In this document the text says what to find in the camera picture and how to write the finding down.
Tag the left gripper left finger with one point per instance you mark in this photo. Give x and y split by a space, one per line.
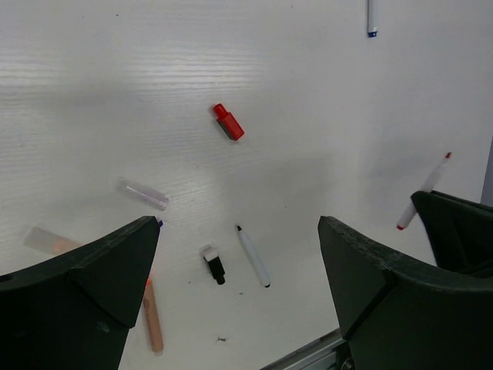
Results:
75 310

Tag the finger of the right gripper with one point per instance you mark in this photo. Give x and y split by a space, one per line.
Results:
459 231

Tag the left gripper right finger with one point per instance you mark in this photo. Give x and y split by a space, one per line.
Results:
397 312

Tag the red marker pen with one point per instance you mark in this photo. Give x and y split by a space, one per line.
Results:
428 185

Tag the blue marker pen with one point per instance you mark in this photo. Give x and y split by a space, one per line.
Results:
372 22

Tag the red pen cap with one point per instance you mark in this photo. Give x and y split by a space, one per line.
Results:
228 122

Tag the orange highlighter pen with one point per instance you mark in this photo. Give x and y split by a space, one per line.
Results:
152 318

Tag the black pen cap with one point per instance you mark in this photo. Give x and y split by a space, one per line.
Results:
211 257

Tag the black marker pen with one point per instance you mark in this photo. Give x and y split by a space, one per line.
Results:
253 256

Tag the aluminium frame rail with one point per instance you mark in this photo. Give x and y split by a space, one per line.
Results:
327 352

